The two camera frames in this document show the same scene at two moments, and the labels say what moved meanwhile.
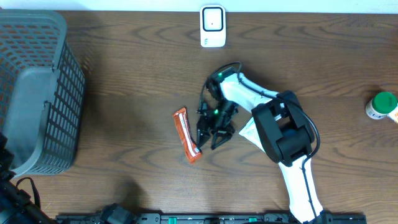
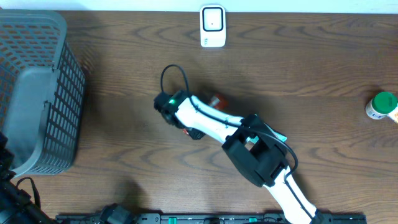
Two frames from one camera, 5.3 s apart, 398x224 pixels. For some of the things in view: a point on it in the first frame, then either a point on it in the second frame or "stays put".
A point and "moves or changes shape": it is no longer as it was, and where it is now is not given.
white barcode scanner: x=212 y=26 stays put
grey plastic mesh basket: x=42 y=92 stays put
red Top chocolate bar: x=186 y=135 moves or changes shape
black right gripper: x=204 y=124 to x=196 y=135
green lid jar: x=381 y=105 stays put
